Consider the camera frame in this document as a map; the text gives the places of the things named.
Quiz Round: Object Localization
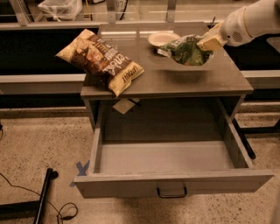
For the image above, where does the clear plastic bag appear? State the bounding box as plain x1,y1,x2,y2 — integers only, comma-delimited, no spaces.
38,0,82,21

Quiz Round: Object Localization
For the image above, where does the black drawer handle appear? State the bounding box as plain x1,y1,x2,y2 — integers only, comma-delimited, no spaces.
157,186,188,199

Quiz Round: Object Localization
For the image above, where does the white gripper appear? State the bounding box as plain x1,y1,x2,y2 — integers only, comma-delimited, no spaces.
197,6,254,51

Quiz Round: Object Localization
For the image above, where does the blue tape cross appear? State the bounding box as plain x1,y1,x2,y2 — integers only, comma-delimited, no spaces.
76,162,89,176

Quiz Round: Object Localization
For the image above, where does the white paper bowl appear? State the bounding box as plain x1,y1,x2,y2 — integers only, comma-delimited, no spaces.
148,32,179,47

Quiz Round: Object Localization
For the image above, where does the black cable on floor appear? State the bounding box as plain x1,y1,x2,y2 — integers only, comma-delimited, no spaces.
0,171,79,224

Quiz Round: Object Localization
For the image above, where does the open grey top drawer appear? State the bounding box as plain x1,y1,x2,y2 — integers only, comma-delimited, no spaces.
73,97,275,200

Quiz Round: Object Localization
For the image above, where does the brown and yellow chip bag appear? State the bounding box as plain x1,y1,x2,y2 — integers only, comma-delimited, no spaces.
56,29,144,96

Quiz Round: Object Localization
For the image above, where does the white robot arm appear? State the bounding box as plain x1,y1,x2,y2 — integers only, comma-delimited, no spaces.
197,0,280,51

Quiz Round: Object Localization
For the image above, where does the black metal stand leg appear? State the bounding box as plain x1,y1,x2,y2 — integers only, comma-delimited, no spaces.
0,167,60,224

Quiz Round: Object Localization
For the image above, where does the green jalapeno chip bag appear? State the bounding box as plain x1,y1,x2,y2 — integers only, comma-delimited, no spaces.
157,34,214,66

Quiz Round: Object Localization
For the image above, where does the grey drawer cabinet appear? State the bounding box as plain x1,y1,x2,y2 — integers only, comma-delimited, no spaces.
80,23,253,142

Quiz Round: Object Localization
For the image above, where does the white paper tag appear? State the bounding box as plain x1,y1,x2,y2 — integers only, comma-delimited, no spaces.
113,98,140,115

